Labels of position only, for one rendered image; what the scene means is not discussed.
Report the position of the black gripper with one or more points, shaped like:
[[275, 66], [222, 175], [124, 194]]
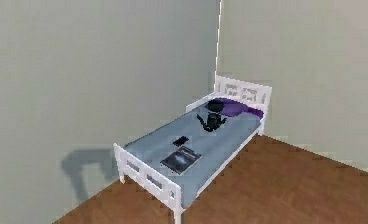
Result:
[[213, 116]]

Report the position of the white bed blue-grey mattress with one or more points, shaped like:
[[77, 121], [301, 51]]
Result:
[[222, 146]]

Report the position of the purple pillow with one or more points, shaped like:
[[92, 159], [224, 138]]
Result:
[[238, 108]]

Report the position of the black phone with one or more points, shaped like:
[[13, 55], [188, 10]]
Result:
[[180, 141]]

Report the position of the dark blue book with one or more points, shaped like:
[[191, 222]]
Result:
[[181, 159]]

